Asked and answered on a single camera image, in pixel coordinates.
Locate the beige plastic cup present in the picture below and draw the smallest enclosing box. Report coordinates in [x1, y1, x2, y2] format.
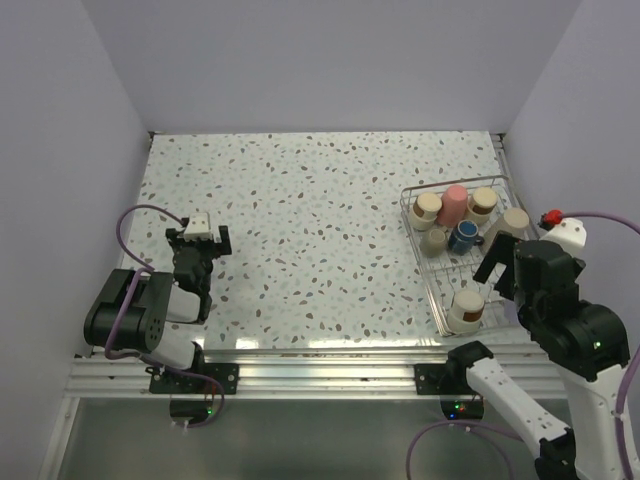
[482, 207, 530, 254]

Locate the dark blue ceramic mug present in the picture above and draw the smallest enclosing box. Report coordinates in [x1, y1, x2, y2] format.
[447, 220, 485, 255]

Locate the steel tumbler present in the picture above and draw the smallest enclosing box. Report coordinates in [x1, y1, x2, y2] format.
[465, 187, 498, 226]
[446, 289, 485, 335]

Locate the red plastic cup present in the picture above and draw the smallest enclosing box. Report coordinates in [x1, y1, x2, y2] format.
[436, 184, 468, 228]

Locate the grey ceramic mug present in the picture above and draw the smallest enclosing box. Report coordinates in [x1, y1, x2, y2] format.
[419, 228, 448, 258]

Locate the steel tumbler cork band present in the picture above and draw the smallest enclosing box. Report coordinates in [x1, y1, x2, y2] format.
[408, 192, 442, 231]

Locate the purple plastic cup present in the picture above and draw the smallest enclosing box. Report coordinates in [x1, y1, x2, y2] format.
[503, 300, 520, 326]

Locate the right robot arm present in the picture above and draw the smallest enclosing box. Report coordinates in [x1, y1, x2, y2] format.
[445, 232, 639, 479]

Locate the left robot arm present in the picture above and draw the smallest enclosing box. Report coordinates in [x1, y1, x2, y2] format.
[83, 225, 232, 393]

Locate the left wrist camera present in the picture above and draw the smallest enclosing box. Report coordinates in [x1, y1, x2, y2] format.
[182, 212, 213, 242]

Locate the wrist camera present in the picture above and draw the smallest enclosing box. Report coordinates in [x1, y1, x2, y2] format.
[182, 212, 213, 242]
[539, 210, 587, 257]

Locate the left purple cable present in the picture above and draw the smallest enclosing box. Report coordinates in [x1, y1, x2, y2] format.
[102, 204, 224, 431]

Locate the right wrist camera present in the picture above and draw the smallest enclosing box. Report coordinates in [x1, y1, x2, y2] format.
[539, 210, 587, 257]

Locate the wire dish rack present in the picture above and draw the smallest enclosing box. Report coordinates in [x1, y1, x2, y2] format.
[400, 175, 524, 337]

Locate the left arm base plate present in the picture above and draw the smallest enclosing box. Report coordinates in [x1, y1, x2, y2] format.
[145, 363, 240, 395]

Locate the aluminium frame rail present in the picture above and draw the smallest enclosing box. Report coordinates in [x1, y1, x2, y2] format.
[62, 349, 594, 401]

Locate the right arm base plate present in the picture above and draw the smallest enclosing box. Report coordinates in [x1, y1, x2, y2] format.
[413, 363, 475, 396]

